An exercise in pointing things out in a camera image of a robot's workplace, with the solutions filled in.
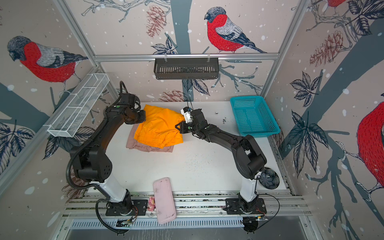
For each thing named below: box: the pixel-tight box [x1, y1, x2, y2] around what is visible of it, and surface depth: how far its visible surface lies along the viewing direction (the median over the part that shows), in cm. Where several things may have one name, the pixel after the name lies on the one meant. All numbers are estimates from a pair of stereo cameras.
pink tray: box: [153, 177, 177, 225], surface depth 76 cm
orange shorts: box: [134, 104, 185, 149], surface depth 86 cm
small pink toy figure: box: [147, 196, 156, 212], surface depth 75 cm
